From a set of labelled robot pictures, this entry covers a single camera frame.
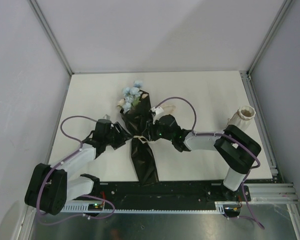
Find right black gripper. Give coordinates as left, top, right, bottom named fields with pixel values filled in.
left=141, top=117, right=173, bottom=142

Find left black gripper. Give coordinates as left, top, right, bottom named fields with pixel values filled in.
left=104, top=122, right=133, bottom=150

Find cream ribbon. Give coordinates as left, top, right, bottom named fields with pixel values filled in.
left=133, top=104, right=177, bottom=145

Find black wrapping paper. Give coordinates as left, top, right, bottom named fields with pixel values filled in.
left=120, top=92, right=159, bottom=186

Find blue and pink flower bouquet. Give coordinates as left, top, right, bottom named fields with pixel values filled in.
left=117, top=80, right=149, bottom=114

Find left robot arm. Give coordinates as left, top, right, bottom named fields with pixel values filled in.
left=24, top=119, right=133, bottom=216

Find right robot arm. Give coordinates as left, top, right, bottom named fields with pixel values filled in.
left=146, top=114, right=262, bottom=201

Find white ribbed vase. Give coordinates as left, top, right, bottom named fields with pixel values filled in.
left=227, top=105, right=256, bottom=132

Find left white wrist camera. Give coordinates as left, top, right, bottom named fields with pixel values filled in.
left=103, top=114, right=111, bottom=120

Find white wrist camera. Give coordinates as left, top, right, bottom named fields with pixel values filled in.
left=103, top=114, right=111, bottom=120
left=150, top=106, right=165, bottom=119

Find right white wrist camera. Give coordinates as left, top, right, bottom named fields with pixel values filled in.
left=150, top=106, right=165, bottom=119

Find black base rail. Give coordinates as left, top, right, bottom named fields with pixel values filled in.
left=91, top=180, right=251, bottom=211

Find aluminium frame rails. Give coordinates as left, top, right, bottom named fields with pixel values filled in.
left=25, top=71, right=300, bottom=240

